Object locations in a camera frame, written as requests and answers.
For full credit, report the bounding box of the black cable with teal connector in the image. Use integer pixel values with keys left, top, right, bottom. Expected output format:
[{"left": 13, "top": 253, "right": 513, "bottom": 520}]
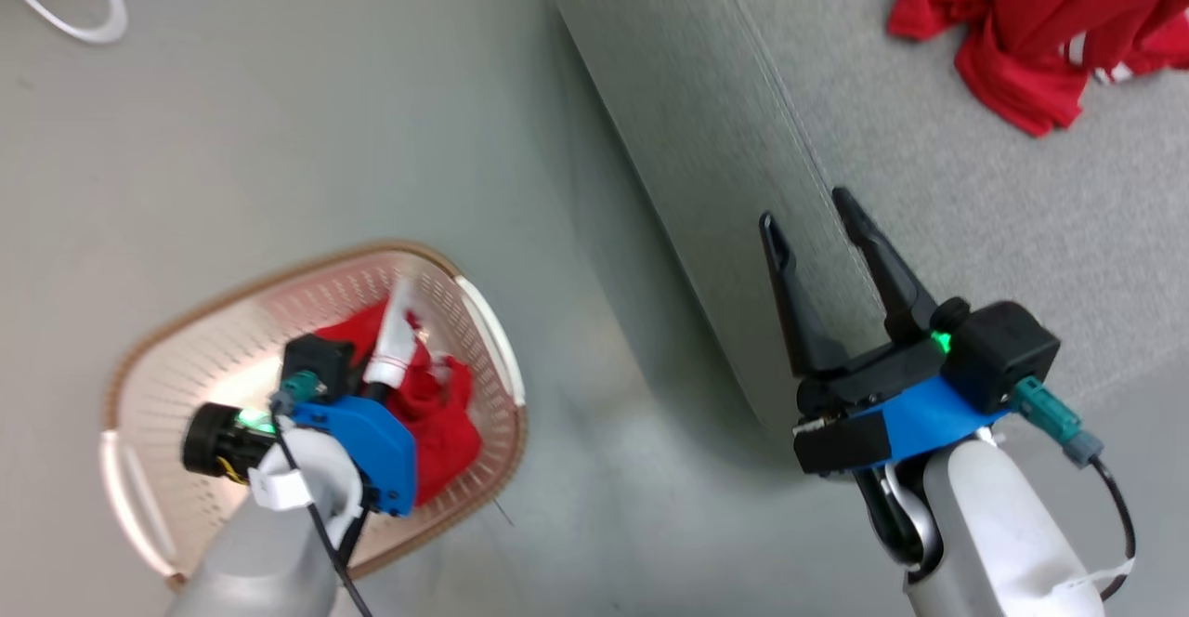
[{"left": 1011, "top": 377, "right": 1139, "bottom": 599}]

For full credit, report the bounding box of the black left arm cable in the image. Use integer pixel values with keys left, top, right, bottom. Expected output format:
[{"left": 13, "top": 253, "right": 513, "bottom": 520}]
[{"left": 269, "top": 394, "right": 374, "bottom": 617}]

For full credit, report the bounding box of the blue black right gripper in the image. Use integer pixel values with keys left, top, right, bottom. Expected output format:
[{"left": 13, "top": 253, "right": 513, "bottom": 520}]
[{"left": 759, "top": 187, "right": 1012, "bottom": 477}]

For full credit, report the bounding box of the red garment with white stripes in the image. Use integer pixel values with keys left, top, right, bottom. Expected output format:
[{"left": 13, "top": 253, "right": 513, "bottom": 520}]
[
  {"left": 887, "top": 0, "right": 1189, "bottom": 138},
  {"left": 311, "top": 275, "right": 484, "bottom": 508}
]

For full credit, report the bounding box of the grey fabric sofa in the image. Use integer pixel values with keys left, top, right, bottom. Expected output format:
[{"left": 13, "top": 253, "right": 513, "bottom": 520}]
[{"left": 546, "top": 0, "right": 1189, "bottom": 437}]

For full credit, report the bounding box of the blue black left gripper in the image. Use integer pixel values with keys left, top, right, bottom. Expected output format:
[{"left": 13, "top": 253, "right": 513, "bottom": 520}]
[{"left": 181, "top": 396, "right": 419, "bottom": 519}]

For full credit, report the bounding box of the beige perforated laundry basket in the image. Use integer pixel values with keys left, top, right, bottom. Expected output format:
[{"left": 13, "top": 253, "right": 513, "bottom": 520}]
[{"left": 99, "top": 241, "right": 529, "bottom": 592}]

